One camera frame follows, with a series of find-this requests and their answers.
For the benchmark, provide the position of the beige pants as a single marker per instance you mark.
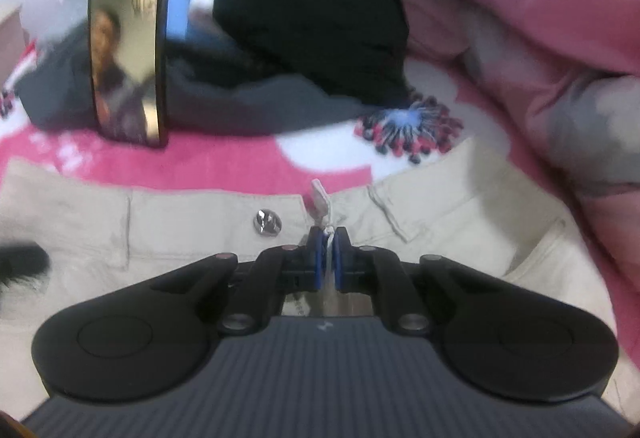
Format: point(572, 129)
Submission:
point(175, 218)

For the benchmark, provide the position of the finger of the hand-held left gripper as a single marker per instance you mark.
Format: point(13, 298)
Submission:
point(22, 265)

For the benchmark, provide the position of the black-framed mirror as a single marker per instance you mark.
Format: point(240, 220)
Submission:
point(125, 43)

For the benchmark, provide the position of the pink quilt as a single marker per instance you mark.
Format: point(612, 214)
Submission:
point(525, 8)

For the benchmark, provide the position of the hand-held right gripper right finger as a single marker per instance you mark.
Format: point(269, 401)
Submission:
point(342, 263)

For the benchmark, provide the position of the grey garment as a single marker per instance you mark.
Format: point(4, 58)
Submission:
point(240, 111)

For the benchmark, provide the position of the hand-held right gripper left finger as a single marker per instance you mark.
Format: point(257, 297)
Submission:
point(316, 263)

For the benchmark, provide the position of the pink floral blanket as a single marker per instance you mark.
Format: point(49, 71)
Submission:
point(200, 168)

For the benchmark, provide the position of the black garment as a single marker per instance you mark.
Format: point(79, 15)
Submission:
point(310, 8)

